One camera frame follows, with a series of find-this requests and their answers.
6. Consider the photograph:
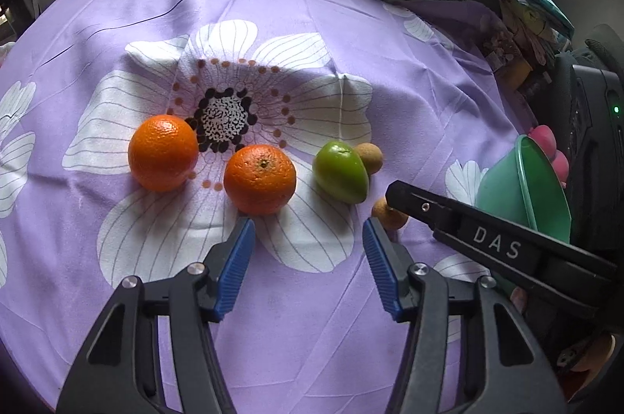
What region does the teal folded cloth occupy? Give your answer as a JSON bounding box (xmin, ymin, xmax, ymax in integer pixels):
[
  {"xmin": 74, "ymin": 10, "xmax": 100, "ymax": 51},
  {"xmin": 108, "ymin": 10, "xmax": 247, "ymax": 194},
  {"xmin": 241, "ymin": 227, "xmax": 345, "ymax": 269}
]
[{"xmin": 514, "ymin": 0, "xmax": 576, "ymax": 41}]

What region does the orange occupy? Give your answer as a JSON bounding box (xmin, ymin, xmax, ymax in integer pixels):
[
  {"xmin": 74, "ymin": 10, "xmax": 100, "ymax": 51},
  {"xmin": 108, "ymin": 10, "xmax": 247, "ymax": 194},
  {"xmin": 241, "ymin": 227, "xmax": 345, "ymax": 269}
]
[
  {"xmin": 128, "ymin": 114, "xmax": 200, "ymax": 193},
  {"xmin": 223, "ymin": 144, "xmax": 297, "ymax": 216}
]

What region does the brown longan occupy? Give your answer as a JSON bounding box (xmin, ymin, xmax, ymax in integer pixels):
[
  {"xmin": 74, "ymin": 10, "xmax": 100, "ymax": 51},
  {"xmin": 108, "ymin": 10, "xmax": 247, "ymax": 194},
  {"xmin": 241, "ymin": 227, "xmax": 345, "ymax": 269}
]
[
  {"xmin": 371, "ymin": 196, "xmax": 409, "ymax": 231},
  {"xmin": 353, "ymin": 142, "xmax": 384, "ymax": 175}
]

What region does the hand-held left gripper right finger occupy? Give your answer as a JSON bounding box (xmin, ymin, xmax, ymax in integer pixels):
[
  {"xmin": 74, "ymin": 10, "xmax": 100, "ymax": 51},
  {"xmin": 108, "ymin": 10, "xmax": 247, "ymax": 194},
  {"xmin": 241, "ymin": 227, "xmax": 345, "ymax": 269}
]
[{"xmin": 362, "ymin": 218, "xmax": 569, "ymax": 414}]

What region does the person's right hand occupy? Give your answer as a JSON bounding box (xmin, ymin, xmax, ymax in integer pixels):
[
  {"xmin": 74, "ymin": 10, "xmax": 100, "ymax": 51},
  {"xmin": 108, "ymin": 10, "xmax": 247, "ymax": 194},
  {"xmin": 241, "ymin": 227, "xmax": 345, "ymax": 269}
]
[{"xmin": 509, "ymin": 286, "xmax": 616, "ymax": 373}]

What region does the yellow folded cloth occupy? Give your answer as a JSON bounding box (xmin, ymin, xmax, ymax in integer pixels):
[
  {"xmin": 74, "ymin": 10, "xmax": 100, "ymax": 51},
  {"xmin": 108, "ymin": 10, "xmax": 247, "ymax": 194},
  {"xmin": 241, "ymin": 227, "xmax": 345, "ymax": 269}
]
[{"xmin": 507, "ymin": 0, "xmax": 557, "ymax": 35}]

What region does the pink plush toy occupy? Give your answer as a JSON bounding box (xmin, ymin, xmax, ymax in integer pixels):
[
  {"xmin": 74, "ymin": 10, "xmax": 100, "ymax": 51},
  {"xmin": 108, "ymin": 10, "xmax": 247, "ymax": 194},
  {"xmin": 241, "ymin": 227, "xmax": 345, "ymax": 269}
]
[{"xmin": 529, "ymin": 126, "xmax": 569, "ymax": 189}]

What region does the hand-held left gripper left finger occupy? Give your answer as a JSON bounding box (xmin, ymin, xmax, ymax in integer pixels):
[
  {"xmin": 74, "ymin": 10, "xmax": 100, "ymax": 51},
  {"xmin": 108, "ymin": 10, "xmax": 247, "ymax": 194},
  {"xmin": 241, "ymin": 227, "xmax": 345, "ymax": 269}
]
[{"xmin": 56, "ymin": 216, "xmax": 257, "ymax": 414}]

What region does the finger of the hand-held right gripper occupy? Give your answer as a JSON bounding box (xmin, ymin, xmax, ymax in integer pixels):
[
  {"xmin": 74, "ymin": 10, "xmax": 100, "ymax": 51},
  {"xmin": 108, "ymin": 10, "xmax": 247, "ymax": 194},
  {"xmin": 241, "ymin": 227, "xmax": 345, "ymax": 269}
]
[{"xmin": 385, "ymin": 179, "xmax": 543, "ymax": 285}]

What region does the purple floral tablecloth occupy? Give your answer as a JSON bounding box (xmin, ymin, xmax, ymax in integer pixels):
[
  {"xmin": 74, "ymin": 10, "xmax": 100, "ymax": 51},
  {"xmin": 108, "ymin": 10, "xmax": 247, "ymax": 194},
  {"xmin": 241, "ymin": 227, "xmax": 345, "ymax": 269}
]
[{"xmin": 0, "ymin": 0, "xmax": 537, "ymax": 414}]

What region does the green plastic bowl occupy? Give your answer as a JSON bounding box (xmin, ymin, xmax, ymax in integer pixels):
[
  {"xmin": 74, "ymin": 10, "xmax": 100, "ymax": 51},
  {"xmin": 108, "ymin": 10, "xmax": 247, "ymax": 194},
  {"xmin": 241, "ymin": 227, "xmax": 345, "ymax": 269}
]
[{"xmin": 475, "ymin": 134, "xmax": 572, "ymax": 245}]

